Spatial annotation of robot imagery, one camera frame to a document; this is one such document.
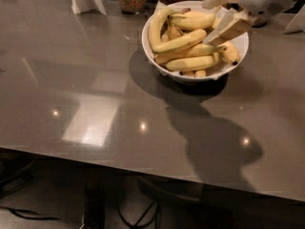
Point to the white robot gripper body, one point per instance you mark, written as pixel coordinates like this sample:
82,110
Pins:
261,10

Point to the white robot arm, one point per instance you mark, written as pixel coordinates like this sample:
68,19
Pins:
295,7

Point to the yellow banana lower long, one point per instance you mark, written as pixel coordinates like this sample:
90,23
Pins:
197,50

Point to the yellow banana top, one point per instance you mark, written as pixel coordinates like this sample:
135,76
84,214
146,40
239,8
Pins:
192,20

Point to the yellow banana front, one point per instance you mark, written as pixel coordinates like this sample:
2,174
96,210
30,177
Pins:
193,63

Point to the yellow banana left curved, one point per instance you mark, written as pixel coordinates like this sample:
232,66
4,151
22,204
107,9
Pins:
157,21

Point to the white ceramic bowl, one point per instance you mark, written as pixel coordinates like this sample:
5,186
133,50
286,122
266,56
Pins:
191,77

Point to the glass jar of nuts right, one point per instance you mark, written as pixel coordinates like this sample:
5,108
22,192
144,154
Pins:
259,22

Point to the small bananas underneath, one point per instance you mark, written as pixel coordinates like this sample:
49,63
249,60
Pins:
171,33

